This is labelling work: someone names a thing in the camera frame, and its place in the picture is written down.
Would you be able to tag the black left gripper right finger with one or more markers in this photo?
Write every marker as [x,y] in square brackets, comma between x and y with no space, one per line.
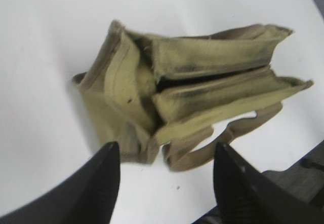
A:
[245,195]

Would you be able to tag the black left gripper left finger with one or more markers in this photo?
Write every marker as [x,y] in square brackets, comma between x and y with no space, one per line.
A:
[88,196]

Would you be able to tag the yellow-olive canvas bag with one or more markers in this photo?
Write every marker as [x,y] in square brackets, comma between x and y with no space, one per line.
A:
[183,95]

